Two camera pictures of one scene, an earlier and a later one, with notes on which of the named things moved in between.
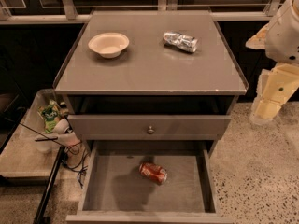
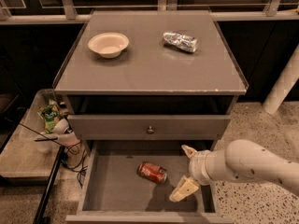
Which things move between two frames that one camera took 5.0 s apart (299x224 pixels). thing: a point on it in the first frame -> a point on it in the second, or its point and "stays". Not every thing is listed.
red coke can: (153, 173) stays
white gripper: (282, 36) -> (196, 167)
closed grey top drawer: (147, 128) stays
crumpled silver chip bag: (187, 43) stays
